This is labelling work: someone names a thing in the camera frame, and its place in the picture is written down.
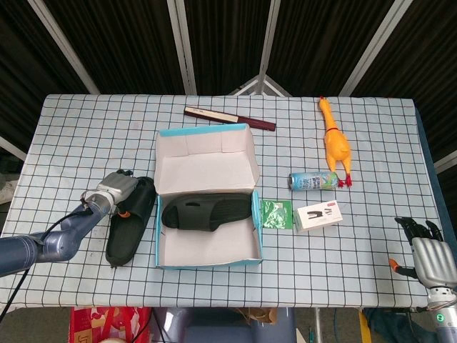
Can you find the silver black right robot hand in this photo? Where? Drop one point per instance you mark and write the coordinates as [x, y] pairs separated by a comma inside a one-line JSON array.
[[432, 261]]

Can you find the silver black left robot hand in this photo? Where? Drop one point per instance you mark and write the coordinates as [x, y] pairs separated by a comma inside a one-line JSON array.
[[119, 184]]

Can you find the black rubber slipper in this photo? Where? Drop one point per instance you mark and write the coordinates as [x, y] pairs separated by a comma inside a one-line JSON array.
[[207, 214], [125, 243]]

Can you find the light blue shoe box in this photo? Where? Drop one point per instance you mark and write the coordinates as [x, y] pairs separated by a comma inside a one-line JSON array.
[[207, 168]]

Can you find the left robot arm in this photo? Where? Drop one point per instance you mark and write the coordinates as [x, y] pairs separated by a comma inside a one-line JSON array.
[[57, 243]]

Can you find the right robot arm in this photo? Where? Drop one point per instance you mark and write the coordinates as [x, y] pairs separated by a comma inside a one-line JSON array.
[[444, 314]]

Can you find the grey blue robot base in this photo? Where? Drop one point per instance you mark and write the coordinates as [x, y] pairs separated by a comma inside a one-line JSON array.
[[214, 328]]

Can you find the small white product box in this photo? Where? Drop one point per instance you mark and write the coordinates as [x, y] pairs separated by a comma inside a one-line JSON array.
[[317, 218]]

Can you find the blue checkered tablecloth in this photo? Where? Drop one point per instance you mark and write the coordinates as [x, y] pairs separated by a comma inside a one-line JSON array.
[[107, 143]]

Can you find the grey metal table leg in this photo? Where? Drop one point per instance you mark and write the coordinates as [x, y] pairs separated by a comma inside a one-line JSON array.
[[316, 321]]

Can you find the black curtain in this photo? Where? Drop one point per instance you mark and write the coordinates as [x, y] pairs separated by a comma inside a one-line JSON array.
[[135, 46]]

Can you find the blue green drink can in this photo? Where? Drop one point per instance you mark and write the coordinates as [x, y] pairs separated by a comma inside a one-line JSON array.
[[314, 181]]

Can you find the yellow rubber chicken toy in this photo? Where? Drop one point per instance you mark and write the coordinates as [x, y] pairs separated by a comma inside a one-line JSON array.
[[337, 143]]

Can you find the green foil packet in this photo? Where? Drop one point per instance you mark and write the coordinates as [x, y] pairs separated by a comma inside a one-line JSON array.
[[275, 214]]

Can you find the brown paper bag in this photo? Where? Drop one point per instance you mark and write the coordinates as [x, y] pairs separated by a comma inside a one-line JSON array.
[[262, 314]]

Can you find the white metal frame rail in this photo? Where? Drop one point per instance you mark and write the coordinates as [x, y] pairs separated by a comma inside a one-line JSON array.
[[446, 160], [12, 147]]

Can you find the white metal frame post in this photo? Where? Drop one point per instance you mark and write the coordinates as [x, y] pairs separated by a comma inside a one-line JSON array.
[[375, 46], [184, 53], [62, 46], [267, 39]]

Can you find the white triangular frame brace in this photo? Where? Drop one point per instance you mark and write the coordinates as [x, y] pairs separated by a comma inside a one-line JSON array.
[[277, 86]]

